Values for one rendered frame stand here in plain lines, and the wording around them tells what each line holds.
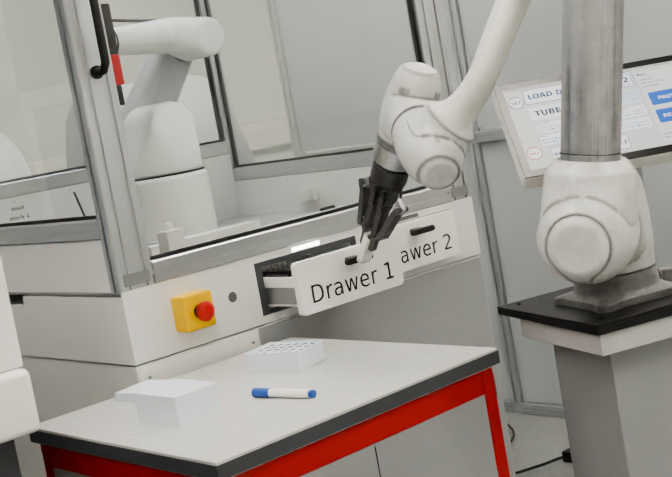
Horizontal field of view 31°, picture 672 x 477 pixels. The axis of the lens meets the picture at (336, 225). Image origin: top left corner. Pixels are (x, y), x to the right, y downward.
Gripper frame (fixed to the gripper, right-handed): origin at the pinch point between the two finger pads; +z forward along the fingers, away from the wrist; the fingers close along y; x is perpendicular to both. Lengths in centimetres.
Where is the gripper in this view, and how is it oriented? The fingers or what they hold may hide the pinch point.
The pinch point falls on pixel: (367, 247)
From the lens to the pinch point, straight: 245.2
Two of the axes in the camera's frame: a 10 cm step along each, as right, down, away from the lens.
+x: -7.4, 2.0, -6.5
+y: -6.4, -5.3, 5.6
